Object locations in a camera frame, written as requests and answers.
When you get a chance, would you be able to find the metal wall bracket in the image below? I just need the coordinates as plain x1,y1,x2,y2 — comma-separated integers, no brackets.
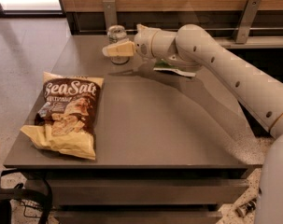
103,0,118,29
233,0,262,44

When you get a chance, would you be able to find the silver green 7up can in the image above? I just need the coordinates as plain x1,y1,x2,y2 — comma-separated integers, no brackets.
107,25,130,65

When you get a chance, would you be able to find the white power strip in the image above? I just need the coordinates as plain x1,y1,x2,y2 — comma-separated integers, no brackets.
235,198,257,218

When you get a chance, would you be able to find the grey drawer cabinet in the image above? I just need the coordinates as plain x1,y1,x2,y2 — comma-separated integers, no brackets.
5,35,263,224

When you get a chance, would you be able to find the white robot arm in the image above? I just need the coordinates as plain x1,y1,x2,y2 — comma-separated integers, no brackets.
103,24,283,224

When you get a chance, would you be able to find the green Kettle chips bag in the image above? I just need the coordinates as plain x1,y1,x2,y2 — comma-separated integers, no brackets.
153,60,196,77

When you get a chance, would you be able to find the right metal wall bracket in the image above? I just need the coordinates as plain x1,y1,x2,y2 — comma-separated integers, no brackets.
233,0,262,44

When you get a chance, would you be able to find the black cable on floor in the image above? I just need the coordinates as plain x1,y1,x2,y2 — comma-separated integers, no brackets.
13,184,50,221

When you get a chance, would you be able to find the black chair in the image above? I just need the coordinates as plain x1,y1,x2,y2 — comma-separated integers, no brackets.
0,170,52,224

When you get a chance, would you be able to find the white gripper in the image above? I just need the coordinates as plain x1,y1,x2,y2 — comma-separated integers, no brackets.
102,24,160,59

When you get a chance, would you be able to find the left metal wall bracket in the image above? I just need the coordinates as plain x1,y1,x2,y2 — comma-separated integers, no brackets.
103,0,118,29

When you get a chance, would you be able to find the brown Sea Salt chips bag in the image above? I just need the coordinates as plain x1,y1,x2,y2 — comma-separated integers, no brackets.
21,72,104,160

